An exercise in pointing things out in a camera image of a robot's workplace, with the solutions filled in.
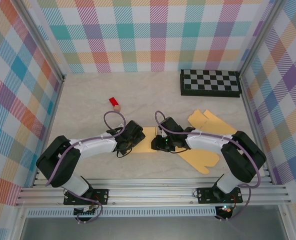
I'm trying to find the black and grey checkerboard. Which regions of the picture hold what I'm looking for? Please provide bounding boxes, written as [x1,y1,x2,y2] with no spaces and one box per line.
[179,69,242,99]

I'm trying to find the small circuit board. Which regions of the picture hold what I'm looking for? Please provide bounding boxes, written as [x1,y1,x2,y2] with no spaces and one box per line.
[74,206,98,218]
[215,204,235,220]

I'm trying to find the white slotted cable duct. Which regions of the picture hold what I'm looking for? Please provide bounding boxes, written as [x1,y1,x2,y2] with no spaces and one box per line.
[27,209,217,218]

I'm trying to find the aluminium front rail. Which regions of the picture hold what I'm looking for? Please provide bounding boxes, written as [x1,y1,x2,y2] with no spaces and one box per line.
[16,177,292,207]

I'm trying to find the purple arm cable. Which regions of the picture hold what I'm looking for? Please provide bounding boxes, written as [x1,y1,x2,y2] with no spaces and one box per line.
[45,110,127,225]
[154,110,261,222]

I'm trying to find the aluminium frame post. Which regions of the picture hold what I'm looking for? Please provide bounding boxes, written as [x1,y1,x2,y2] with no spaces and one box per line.
[12,0,66,83]
[239,0,286,78]

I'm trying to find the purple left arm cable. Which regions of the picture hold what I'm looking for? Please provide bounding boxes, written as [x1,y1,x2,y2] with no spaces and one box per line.
[45,110,127,225]

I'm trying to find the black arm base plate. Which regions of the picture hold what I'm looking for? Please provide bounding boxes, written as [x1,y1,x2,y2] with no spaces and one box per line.
[197,187,243,205]
[63,188,110,206]

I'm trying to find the yellow paper box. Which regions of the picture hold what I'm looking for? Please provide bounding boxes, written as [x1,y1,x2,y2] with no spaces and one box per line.
[175,109,236,175]
[133,126,159,153]

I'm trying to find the aluminium side rail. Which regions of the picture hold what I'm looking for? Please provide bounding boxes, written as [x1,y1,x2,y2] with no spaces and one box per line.
[239,73,275,185]
[31,76,66,188]

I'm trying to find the grey metal panel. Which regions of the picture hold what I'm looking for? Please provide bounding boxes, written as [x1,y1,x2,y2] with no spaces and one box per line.
[20,216,288,240]

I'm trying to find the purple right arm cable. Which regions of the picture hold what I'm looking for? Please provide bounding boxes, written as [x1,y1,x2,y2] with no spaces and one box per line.
[154,110,261,222]

